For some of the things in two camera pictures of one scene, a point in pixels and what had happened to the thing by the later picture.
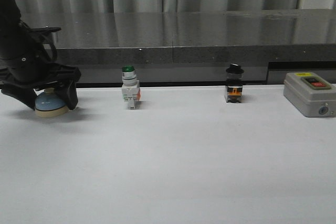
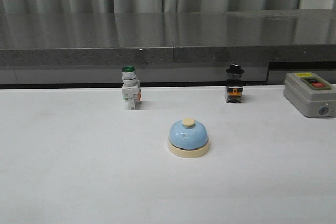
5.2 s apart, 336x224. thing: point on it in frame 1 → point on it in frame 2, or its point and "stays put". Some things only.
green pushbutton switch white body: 130,87 stays put
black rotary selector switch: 233,85 stays put
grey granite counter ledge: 192,46 stays put
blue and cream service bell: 49,104 → 188,139
